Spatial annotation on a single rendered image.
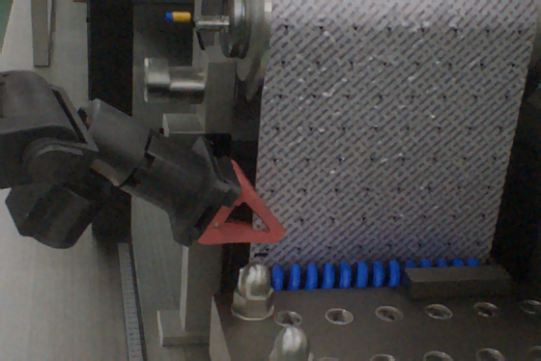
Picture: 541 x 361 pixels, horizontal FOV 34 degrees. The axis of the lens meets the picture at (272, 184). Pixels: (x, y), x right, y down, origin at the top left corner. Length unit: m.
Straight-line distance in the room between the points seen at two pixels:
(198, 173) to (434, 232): 0.24
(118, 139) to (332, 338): 0.24
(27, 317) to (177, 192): 0.31
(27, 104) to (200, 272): 0.30
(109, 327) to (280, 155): 0.30
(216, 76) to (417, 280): 0.26
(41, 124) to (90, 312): 0.37
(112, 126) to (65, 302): 0.33
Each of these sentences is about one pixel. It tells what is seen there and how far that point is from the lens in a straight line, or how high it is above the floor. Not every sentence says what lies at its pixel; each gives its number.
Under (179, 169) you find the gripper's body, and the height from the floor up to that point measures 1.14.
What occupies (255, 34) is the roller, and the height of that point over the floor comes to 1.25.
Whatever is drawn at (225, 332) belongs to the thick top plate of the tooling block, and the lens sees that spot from 0.72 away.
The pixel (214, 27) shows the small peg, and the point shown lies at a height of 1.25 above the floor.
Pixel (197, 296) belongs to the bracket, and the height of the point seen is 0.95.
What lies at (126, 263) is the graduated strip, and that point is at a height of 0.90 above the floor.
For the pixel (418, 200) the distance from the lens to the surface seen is 0.82.
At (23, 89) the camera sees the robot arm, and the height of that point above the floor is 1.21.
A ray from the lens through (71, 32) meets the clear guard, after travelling 1.78.
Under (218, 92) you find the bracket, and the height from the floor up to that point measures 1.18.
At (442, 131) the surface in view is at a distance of 0.80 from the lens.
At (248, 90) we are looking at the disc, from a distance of 0.77.
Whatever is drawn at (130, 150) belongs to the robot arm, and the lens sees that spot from 0.72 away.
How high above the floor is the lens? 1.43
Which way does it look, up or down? 24 degrees down
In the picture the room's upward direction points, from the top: 5 degrees clockwise
